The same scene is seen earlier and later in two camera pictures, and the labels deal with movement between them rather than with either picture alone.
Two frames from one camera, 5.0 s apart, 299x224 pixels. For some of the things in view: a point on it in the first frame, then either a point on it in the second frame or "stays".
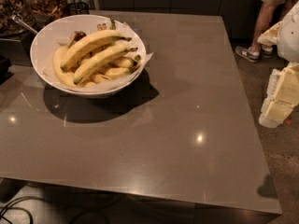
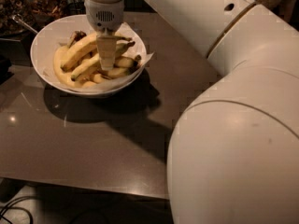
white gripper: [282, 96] to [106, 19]
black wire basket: [78, 8] stays
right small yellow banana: [124, 62] stays
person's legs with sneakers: [276, 0] stays
